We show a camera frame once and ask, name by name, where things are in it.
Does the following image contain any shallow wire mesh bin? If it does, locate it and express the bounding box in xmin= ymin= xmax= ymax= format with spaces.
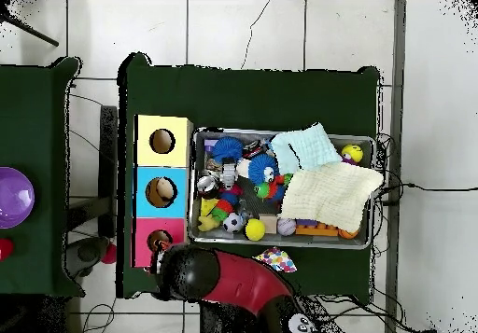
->
xmin=188 ymin=126 xmax=376 ymax=251

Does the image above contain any purple bowl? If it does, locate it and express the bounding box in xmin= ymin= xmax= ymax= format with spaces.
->
xmin=0 ymin=166 xmax=35 ymax=230

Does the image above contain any dark green table cloth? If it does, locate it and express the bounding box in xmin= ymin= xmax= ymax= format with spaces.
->
xmin=116 ymin=51 xmax=382 ymax=299

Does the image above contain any blue spiky ball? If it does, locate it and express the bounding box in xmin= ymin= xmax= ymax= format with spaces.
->
xmin=211 ymin=135 xmax=245 ymax=165

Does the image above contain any colourful polka dot cloth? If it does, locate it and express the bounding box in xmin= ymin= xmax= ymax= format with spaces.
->
xmin=253 ymin=245 xmax=299 ymax=273

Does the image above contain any red round object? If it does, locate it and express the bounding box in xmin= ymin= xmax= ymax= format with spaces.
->
xmin=0 ymin=237 xmax=15 ymax=262

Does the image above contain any cream knitted cloth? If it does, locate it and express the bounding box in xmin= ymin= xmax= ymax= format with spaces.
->
xmin=277 ymin=160 xmax=385 ymax=234

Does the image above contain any black floor cable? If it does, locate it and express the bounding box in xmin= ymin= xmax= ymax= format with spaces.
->
xmin=376 ymin=181 xmax=478 ymax=207

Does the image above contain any silver crushed can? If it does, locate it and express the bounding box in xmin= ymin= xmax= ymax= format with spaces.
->
xmin=196 ymin=174 xmax=220 ymax=197

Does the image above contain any wooden box with three holes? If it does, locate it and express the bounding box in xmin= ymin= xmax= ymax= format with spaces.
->
xmin=133 ymin=114 xmax=195 ymax=268

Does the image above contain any side table with green cloth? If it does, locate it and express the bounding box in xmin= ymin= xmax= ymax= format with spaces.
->
xmin=0 ymin=56 xmax=86 ymax=298

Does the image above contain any yellow smiley face ball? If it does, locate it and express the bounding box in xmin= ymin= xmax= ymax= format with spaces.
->
xmin=341 ymin=144 xmax=364 ymax=164

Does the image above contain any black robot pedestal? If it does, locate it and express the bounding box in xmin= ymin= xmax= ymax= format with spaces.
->
xmin=199 ymin=299 xmax=262 ymax=333

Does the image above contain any orange toy brick plate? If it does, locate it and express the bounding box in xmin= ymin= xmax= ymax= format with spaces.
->
xmin=294 ymin=221 xmax=341 ymax=237

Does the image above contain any black tripod leg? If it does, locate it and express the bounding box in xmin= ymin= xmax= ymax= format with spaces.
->
xmin=0 ymin=9 xmax=60 ymax=48

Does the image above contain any orange and green spiky toy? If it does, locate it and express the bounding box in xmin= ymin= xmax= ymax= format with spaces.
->
xmin=210 ymin=198 xmax=235 ymax=223

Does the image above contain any mint green knitted cloth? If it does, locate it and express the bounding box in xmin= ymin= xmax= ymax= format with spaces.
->
xmin=269 ymin=122 xmax=343 ymax=175

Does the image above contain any plain wooden block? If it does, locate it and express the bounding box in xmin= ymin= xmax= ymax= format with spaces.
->
xmin=259 ymin=215 xmax=278 ymax=235

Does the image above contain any white baseball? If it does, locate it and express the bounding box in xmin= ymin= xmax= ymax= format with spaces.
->
xmin=276 ymin=217 xmax=298 ymax=237

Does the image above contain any blue spiky toy with eyes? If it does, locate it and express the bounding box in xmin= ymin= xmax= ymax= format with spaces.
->
xmin=246 ymin=152 xmax=280 ymax=186

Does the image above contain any small red ball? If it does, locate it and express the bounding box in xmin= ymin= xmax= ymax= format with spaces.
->
xmin=99 ymin=243 xmax=118 ymax=266

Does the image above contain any plain yellow ball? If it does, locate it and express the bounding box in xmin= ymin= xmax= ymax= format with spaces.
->
xmin=245 ymin=218 xmax=267 ymax=243

